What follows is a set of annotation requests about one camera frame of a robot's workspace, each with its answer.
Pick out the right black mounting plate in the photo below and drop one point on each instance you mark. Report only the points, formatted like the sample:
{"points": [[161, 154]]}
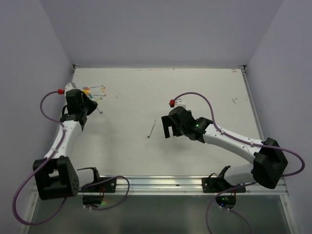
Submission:
{"points": [[214, 185]]}

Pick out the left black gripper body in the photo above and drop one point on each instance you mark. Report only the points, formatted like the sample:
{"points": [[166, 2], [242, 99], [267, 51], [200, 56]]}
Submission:
{"points": [[88, 106]]}

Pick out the light green marker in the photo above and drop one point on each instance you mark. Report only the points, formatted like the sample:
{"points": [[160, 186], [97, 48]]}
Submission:
{"points": [[152, 128]]}

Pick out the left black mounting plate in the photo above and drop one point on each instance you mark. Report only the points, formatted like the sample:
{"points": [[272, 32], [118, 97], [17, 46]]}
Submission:
{"points": [[101, 185]]}

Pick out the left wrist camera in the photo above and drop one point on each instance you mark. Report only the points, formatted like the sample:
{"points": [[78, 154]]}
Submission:
{"points": [[68, 87]]}

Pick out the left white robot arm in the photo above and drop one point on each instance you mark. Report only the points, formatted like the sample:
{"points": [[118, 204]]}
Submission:
{"points": [[55, 175]]}

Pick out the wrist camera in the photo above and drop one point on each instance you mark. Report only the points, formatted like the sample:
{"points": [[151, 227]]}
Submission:
{"points": [[177, 103], [68, 87]]}

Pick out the orange capped marker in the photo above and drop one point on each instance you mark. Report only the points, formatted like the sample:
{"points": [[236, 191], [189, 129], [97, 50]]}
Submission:
{"points": [[94, 91]]}

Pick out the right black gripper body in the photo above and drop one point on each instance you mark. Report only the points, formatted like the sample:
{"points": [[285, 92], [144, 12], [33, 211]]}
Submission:
{"points": [[181, 130]]}

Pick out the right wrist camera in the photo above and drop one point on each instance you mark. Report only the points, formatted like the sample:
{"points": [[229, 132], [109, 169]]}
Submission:
{"points": [[177, 103]]}

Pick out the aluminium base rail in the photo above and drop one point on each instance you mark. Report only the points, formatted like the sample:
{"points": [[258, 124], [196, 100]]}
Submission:
{"points": [[185, 185]]}

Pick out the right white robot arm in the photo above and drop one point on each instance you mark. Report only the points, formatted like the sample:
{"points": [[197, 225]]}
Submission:
{"points": [[265, 161]]}

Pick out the black mounting plate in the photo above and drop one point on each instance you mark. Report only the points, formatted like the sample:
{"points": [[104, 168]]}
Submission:
{"points": [[101, 185], [214, 185]]}

